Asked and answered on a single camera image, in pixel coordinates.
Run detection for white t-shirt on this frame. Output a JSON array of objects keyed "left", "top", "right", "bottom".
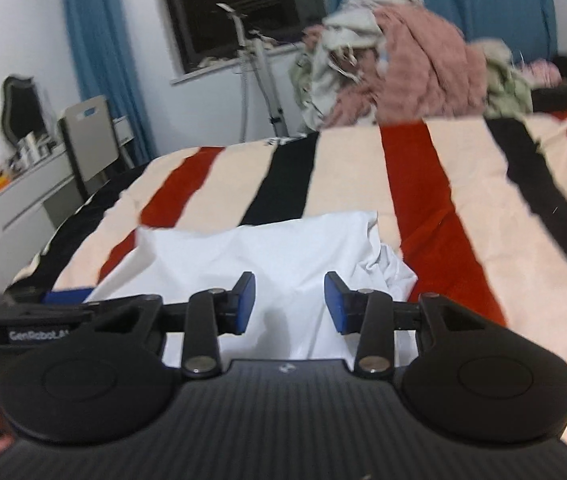
[{"left": 90, "top": 211, "right": 417, "bottom": 364}]

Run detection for white dresser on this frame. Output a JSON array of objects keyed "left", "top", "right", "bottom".
[{"left": 0, "top": 114, "right": 135, "bottom": 291}]

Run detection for cosmetic bottles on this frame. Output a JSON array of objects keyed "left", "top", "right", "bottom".
[{"left": 9, "top": 132, "right": 56, "bottom": 172}]

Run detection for striped fleece blanket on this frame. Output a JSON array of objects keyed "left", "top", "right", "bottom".
[{"left": 5, "top": 106, "right": 567, "bottom": 466}]

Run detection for grey black chair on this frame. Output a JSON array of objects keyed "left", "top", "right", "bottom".
[{"left": 58, "top": 96, "right": 135, "bottom": 202}]

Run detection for left blue curtain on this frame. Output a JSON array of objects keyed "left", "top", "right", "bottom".
[{"left": 63, "top": 0, "right": 157, "bottom": 164}]

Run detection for pink fluffy blanket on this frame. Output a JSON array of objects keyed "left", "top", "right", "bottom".
[{"left": 303, "top": 4, "right": 490, "bottom": 129}]

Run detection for green patterned garment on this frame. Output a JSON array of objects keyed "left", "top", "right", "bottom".
[{"left": 289, "top": 38, "right": 533, "bottom": 129}]

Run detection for garment steamer stand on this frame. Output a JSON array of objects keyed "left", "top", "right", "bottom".
[{"left": 216, "top": 2, "right": 290, "bottom": 143}]

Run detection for grey white hoodie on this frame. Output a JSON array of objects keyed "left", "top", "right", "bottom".
[{"left": 289, "top": 0, "right": 425, "bottom": 130}]

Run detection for dark window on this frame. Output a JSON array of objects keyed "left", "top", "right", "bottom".
[{"left": 165, "top": 0, "right": 327, "bottom": 72}]

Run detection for wavy frame mirror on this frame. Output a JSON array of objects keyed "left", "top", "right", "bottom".
[{"left": 0, "top": 75, "right": 52, "bottom": 148}]

